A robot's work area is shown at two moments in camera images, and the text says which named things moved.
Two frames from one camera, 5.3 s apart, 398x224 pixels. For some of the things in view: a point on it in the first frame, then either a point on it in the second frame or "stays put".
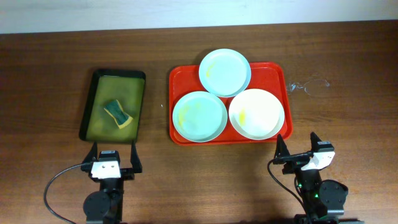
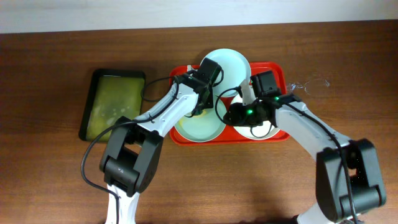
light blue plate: (199, 116) stays put
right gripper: (293, 161) to (239, 118)
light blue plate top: (225, 73) stays put
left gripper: (127, 173) to (204, 101)
